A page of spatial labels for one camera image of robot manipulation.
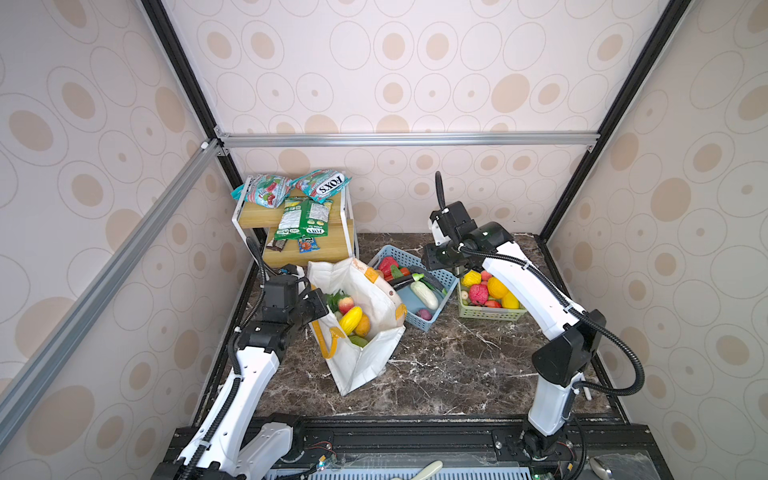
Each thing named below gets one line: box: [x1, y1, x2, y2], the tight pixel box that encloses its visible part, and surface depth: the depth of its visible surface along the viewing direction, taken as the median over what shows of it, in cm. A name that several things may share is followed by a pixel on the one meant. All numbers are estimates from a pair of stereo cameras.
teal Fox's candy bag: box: [291, 169, 352, 203], surface depth 83 cm
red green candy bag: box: [230, 174, 293, 209], surface depth 84 cm
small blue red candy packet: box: [298, 238, 321, 254], surface depth 96 cm
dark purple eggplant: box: [387, 276, 415, 291], surface depth 102 cm
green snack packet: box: [274, 196, 333, 240], surface depth 77 cm
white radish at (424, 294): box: [410, 281, 438, 310], surface depth 100 cm
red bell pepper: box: [378, 256, 399, 281], surface depth 108 cm
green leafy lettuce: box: [325, 289, 350, 313], surface depth 96 cm
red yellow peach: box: [338, 296, 355, 316], surface depth 93 cm
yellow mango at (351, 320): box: [339, 306, 363, 336], surface depth 85 cm
